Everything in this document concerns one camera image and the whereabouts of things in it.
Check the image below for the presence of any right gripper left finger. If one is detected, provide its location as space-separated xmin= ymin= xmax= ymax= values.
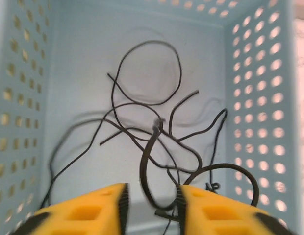
xmin=17 ymin=183 xmax=130 ymax=235

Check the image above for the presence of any blue plastic basket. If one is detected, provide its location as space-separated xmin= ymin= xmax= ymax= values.
xmin=0 ymin=0 xmax=296 ymax=235

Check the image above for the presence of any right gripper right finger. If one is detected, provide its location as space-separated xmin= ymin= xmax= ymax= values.
xmin=176 ymin=184 xmax=294 ymax=235

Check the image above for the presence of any thin black cable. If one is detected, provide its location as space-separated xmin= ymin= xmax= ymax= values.
xmin=41 ymin=102 xmax=165 ymax=211
xmin=139 ymin=118 xmax=260 ymax=217
xmin=107 ymin=40 xmax=202 ymax=173
xmin=169 ymin=90 xmax=228 ymax=194

